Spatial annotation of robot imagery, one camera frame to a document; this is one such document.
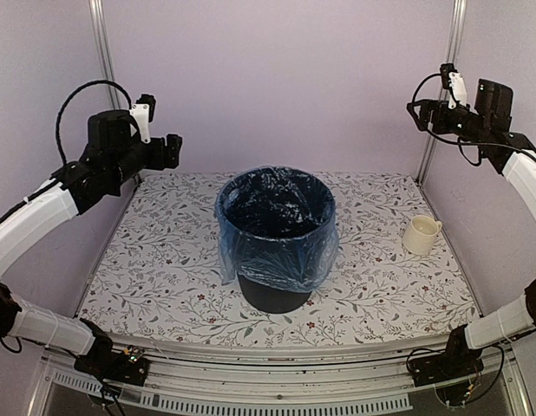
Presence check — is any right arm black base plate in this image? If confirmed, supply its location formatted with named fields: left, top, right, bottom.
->
left=406, top=348, right=484, bottom=387

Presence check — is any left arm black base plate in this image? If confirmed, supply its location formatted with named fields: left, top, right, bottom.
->
left=74, top=346, right=150, bottom=387

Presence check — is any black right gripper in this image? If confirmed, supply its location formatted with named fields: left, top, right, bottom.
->
left=409, top=98, right=492, bottom=145

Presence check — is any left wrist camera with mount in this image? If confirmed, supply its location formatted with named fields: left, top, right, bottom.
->
left=129, top=94, right=156, bottom=145

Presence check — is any camera black cable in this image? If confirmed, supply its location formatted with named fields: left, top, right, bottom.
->
left=54, top=79, right=134, bottom=166
left=409, top=72, right=484, bottom=168

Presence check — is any cream ceramic mug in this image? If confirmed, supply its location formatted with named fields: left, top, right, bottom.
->
left=402, top=215, right=442, bottom=256

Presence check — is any left aluminium corner post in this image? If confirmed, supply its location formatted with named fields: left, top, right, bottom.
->
left=88, top=0, right=141, bottom=187

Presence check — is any blue plastic trash bag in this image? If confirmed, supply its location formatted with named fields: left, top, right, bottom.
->
left=214, top=165, right=341, bottom=292

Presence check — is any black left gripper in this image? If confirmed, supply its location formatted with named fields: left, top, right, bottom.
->
left=110, top=133, right=182, bottom=187

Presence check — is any right aluminium corner post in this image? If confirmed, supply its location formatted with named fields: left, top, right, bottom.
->
left=415, top=0, right=467, bottom=185

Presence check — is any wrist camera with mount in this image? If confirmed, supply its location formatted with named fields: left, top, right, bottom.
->
left=440, top=63, right=467, bottom=110
left=129, top=94, right=156, bottom=145

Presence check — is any aluminium front rail frame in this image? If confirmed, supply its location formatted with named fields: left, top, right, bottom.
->
left=28, top=335, right=534, bottom=415

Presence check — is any right camera black cable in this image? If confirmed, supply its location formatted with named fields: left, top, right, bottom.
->
left=409, top=72, right=484, bottom=168

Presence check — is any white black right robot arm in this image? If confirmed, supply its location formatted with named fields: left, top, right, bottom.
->
left=407, top=71, right=536, bottom=379

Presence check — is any aluminium corner post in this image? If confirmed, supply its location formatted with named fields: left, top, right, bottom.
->
left=88, top=0, right=141, bottom=187
left=415, top=0, right=467, bottom=185

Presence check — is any left camera black cable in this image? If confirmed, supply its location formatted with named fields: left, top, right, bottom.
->
left=54, top=79, right=134, bottom=166

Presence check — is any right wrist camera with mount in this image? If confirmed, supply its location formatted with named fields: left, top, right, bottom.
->
left=440, top=63, right=467, bottom=110

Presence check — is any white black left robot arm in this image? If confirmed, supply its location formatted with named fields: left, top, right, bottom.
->
left=0, top=103, right=182, bottom=376

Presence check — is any dark grey trash bin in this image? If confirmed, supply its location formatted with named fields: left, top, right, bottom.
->
left=215, top=166, right=337, bottom=314

